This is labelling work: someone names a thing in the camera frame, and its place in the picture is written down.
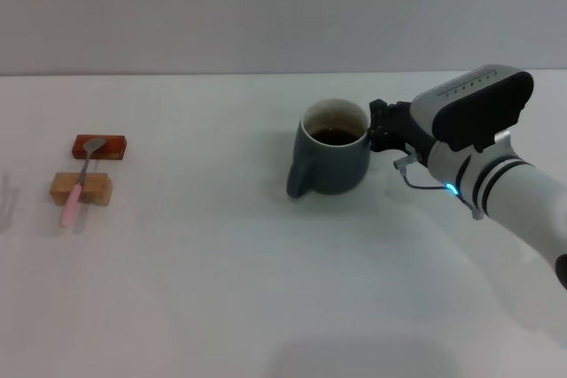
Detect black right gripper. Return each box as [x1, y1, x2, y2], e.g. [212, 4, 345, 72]
[369, 98, 439, 163]

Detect dark grey ceramic cup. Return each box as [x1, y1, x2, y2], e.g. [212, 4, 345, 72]
[286, 97, 372, 201]

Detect pink handled metal spoon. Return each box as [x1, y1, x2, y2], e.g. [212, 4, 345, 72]
[59, 137, 106, 229]

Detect reddish brown wooden block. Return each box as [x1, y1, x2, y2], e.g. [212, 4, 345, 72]
[71, 134, 129, 162]

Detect light tan wooden block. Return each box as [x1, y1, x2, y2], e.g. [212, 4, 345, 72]
[49, 171, 113, 207]

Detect thin clear wrist cable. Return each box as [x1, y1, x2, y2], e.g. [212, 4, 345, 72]
[392, 151, 485, 220]

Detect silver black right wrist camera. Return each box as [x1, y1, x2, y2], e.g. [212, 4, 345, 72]
[409, 64, 535, 154]

